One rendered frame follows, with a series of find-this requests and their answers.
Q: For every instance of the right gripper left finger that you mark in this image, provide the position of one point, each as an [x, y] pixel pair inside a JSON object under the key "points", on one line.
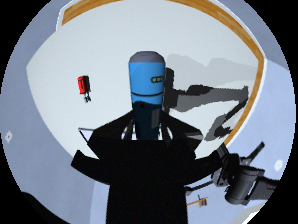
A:
{"points": [[115, 128]]}

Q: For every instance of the red-handled nut driver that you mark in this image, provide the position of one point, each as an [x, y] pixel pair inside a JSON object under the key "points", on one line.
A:
{"points": [[83, 87]]}

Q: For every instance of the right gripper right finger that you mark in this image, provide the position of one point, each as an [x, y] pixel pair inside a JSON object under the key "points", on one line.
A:
{"points": [[180, 130]]}

